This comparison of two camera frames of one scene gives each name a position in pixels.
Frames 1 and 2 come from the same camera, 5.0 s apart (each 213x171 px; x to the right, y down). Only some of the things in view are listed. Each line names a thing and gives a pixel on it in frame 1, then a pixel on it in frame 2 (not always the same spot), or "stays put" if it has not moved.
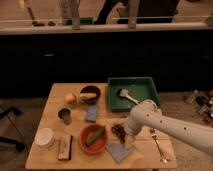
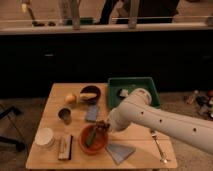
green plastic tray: [139, 88] stays put
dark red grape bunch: [119, 131] → [102, 126]
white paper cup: [45, 138] stays put
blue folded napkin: [118, 151] stays put
